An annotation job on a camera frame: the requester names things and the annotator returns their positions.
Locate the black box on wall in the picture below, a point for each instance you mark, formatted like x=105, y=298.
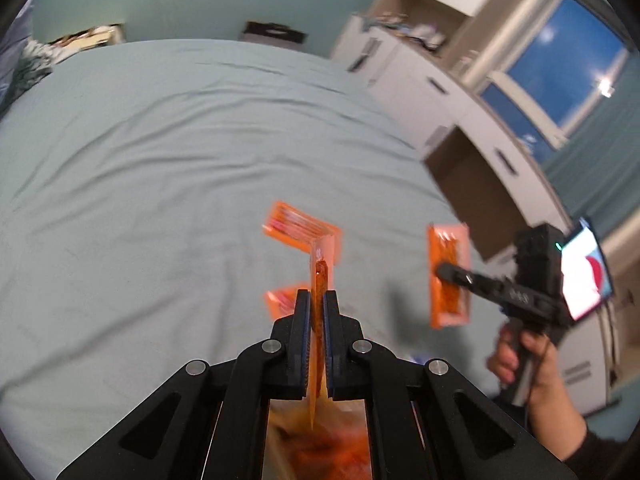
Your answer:
x=274, y=34

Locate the person's right forearm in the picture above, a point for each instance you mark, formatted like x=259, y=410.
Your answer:
x=575, y=430

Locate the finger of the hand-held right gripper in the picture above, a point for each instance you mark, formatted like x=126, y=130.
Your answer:
x=475, y=282

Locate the cluttered bedside shelf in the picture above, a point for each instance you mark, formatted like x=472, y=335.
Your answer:
x=90, y=37

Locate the person's right hand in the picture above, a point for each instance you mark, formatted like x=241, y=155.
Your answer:
x=535, y=360

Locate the bed with light blue sheet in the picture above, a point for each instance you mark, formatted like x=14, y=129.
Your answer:
x=175, y=185

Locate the white drawer cabinet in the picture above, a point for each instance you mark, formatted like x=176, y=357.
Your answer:
x=450, y=75

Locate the window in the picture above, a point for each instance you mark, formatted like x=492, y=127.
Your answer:
x=560, y=70

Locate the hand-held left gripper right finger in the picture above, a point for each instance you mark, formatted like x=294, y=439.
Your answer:
x=328, y=345

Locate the blue patterned bedding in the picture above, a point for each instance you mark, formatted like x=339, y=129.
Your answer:
x=25, y=65

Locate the teal curtain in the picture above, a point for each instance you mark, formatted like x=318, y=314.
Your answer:
x=595, y=180

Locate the brown cardboard box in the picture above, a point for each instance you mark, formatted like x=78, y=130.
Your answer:
x=320, y=440

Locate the pink spicy stick packet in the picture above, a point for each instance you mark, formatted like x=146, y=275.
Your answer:
x=300, y=230
x=320, y=320
x=281, y=302
x=448, y=275

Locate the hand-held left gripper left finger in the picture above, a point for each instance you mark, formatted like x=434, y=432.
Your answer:
x=303, y=340

